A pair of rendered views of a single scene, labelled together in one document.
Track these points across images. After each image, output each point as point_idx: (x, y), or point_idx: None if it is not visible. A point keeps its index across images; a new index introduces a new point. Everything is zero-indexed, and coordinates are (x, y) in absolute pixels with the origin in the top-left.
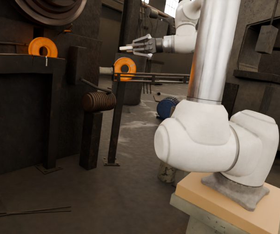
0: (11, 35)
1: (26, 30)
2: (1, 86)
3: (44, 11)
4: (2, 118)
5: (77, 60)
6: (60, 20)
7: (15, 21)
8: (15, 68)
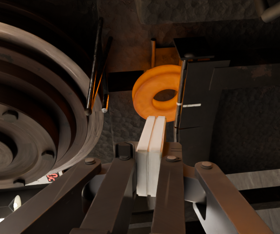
0: (137, 120)
1: (123, 101)
2: (227, 123)
3: (78, 128)
4: None
5: (187, 22)
6: (79, 87)
7: (111, 118)
8: (202, 148)
